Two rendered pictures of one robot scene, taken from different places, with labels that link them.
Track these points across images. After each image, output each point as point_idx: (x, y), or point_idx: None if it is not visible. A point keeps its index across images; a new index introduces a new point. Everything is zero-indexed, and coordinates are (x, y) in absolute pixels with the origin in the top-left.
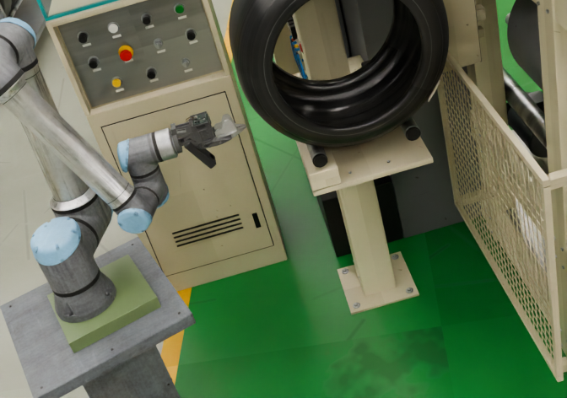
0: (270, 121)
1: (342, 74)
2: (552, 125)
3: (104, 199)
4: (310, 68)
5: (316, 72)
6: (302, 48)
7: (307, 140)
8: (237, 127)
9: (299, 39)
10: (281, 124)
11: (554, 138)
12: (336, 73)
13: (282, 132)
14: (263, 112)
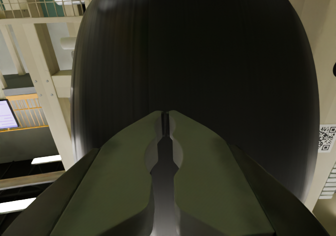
0: (81, 119)
1: (292, 2)
2: None
3: None
4: (315, 37)
5: (312, 25)
6: (324, 73)
7: (81, 29)
8: (172, 135)
9: (325, 87)
10: (70, 105)
11: None
12: (297, 8)
13: (86, 70)
14: (80, 152)
